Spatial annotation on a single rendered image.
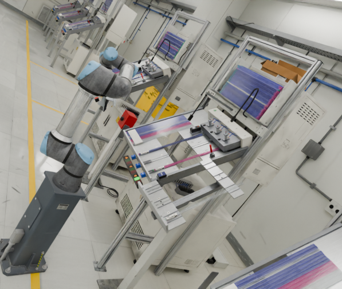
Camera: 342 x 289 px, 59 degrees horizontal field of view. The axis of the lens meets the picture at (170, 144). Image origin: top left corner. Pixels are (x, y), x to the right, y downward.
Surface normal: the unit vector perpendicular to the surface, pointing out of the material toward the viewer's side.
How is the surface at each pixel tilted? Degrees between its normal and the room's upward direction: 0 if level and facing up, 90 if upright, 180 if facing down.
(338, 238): 44
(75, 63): 90
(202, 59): 90
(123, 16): 90
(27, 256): 90
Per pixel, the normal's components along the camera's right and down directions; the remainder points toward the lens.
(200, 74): 0.38, 0.49
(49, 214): 0.54, 0.56
